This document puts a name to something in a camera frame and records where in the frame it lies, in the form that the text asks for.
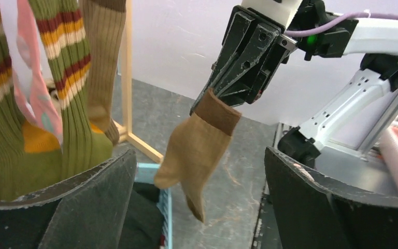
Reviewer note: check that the blue plastic basket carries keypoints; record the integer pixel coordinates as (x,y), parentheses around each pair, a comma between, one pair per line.
(162,198)

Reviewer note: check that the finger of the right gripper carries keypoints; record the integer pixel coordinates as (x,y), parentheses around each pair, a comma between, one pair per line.
(273,48)
(234,61)

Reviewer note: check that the wooden frame stand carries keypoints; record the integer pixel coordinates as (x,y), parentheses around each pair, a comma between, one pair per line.
(124,66)

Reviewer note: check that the tan brown sock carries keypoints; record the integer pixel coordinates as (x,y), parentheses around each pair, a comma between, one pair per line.
(104,23)

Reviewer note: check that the black sock in basket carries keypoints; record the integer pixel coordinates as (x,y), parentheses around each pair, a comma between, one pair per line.
(143,223)

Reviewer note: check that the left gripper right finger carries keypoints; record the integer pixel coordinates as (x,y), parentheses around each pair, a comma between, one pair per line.
(316,211)

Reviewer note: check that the green striped sock left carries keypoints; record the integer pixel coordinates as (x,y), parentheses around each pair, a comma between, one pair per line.
(30,157)

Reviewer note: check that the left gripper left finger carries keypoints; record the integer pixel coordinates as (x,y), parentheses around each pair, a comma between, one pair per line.
(84,211)

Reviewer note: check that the green striped sock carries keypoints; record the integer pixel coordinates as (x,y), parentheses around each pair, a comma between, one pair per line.
(30,157)
(61,29)

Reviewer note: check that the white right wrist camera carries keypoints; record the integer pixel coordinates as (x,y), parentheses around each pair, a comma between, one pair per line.
(282,13)

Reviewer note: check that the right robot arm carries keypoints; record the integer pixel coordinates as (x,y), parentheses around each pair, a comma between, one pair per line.
(331,35)

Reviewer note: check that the pink sock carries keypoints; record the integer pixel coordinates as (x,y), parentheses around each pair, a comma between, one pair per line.
(34,100)

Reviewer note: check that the green striped sock right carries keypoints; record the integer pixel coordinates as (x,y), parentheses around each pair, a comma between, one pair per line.
(61,29)

